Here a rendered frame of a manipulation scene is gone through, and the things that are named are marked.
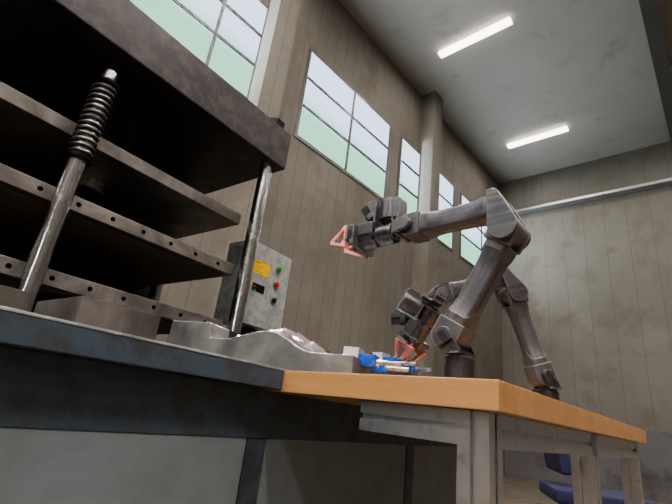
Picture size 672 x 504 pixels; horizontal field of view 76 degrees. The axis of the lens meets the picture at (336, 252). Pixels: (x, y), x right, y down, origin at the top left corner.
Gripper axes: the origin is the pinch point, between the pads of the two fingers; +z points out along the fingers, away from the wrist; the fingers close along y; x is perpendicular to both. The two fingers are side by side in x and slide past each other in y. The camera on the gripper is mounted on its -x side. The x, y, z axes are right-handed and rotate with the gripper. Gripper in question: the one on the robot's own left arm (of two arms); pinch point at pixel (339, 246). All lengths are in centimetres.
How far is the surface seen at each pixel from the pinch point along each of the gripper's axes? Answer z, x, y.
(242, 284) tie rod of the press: 69, -2, -17
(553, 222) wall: 154, -423, -882
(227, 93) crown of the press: 60, -77, 15
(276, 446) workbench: -10, 54, 24
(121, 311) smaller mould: 1, 33, 55
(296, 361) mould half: -7.0, 36.5, 18.2
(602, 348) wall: 90, -135, -882
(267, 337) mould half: 0.6, 31.3, 21.3
